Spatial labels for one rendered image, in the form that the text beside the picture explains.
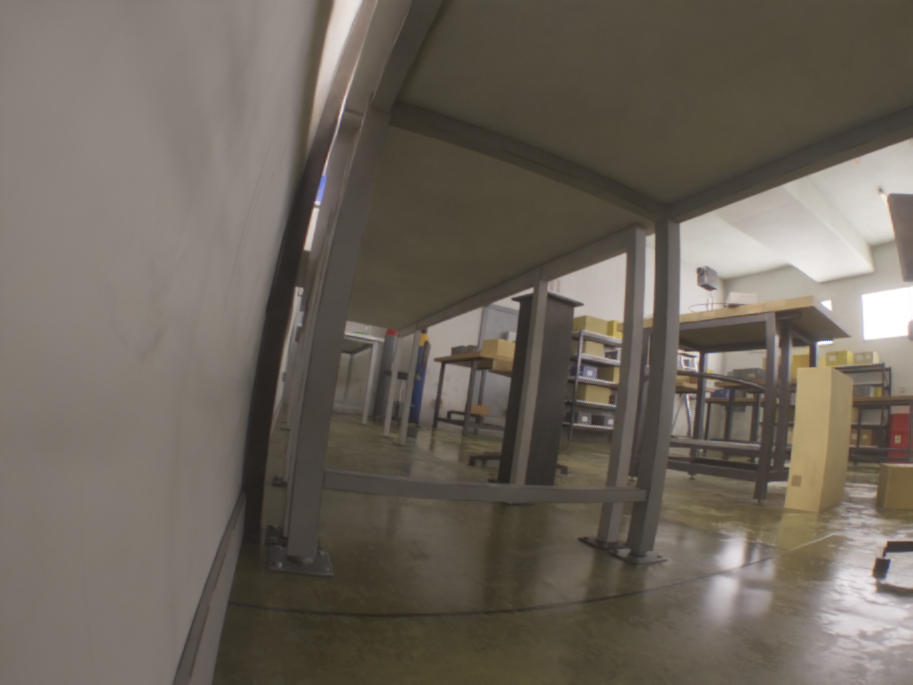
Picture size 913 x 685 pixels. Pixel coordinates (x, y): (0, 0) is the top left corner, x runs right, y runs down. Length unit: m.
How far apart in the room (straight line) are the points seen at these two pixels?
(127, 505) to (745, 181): 1.11
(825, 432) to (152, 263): 2.29
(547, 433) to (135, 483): 1.84
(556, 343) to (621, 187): 1.01
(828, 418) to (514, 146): 1.83
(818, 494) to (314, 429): 2.07
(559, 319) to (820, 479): 1.44
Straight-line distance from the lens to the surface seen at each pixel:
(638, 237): 1.31
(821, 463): 2.29
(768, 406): 2.31
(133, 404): 0.21
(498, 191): 1.21
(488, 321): 7.65
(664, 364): 1.11
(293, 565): 0.81
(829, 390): 2.30
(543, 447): 1.96
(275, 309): 0.88
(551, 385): 1.96
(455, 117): 0.97
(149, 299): 0.20
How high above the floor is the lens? 0.31
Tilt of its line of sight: 8 degrees up
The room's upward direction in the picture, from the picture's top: 8 degrees clockwise
